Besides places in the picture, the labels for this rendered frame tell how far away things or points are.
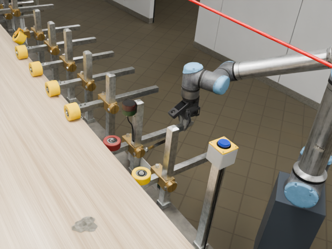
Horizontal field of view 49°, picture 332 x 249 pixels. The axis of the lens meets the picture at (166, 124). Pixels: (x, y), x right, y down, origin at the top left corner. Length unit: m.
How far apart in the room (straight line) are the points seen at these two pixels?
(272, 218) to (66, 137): 1.14
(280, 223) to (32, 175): 1.28
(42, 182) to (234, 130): 2.32
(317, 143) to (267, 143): 1.81
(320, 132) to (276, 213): 0.60
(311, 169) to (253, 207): 1.13
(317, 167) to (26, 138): 1.28
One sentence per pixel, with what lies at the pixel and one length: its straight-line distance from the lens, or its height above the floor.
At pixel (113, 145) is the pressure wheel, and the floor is 0.90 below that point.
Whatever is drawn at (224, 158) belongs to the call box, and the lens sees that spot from 1.19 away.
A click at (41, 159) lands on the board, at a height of 0.90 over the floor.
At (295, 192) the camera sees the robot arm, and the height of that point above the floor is 0.80.
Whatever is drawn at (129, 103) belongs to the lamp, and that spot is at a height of 1.11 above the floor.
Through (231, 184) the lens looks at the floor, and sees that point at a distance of 2.92.
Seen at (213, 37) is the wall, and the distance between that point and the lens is 4.87.
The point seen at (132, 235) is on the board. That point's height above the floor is 0.90.
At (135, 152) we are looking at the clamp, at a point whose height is 0.85.
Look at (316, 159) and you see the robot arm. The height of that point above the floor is 0.98.
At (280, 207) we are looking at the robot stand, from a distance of 2.03.
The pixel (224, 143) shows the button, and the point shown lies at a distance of 1.20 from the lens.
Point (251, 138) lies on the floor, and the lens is 3.45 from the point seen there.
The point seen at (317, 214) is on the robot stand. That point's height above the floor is 0.59.
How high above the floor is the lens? 1.93
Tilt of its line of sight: 34 degrees down
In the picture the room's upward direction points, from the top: 7 degrees clockwise
